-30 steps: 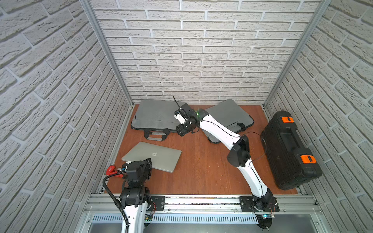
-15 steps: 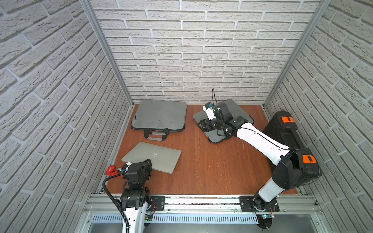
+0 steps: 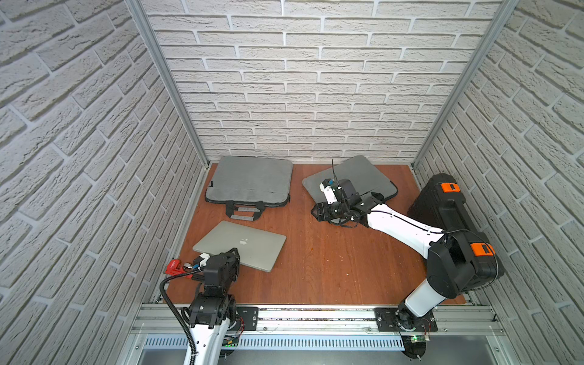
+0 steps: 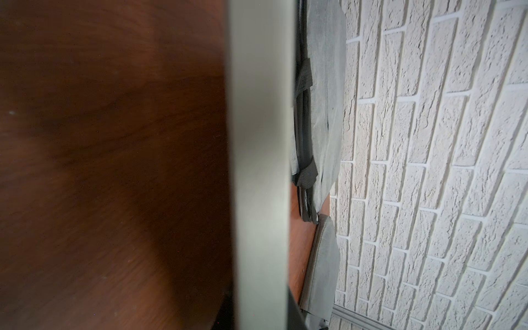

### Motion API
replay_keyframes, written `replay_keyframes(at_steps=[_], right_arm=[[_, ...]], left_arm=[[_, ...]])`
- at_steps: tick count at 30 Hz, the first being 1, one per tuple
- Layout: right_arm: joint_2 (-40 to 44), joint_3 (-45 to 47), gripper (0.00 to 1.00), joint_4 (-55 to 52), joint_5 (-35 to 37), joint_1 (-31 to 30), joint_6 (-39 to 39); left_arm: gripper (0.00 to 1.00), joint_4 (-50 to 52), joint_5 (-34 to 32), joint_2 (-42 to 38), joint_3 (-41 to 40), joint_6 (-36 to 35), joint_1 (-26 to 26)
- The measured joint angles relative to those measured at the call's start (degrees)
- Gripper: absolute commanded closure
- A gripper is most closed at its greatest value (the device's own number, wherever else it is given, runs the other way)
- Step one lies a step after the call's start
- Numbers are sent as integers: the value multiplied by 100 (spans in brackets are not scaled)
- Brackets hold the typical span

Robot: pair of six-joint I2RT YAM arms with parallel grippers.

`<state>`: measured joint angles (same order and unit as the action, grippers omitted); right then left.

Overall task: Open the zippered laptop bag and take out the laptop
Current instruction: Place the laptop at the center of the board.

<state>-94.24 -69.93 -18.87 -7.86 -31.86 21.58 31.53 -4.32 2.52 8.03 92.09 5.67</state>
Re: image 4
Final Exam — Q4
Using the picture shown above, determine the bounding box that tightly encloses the grey laptop bag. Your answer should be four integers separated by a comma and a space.
300, 214, 340, 329
290, 1, 346, 224

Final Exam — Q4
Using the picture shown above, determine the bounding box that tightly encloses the silver laptop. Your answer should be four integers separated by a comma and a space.
225, 1, 296, 329

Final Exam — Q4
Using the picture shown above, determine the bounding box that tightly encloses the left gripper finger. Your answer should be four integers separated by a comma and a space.
287, 290, 307, 330

